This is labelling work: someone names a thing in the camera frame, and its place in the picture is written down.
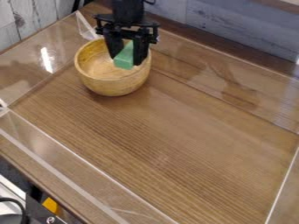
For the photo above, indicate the clear acrylic corner bracket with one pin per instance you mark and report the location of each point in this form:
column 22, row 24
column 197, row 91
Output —
column 86, row 29

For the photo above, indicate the green rectangular block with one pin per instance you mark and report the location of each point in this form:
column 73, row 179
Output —
column 125, row 58

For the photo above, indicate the brown wooden bowl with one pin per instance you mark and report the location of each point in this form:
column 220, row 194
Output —
column 101, row 76

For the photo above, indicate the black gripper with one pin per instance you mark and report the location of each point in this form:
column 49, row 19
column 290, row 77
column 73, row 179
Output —
column 129, row 13

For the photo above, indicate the clear acrylic tray wall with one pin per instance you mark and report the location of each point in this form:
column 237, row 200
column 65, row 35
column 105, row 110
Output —
column 100, row 158

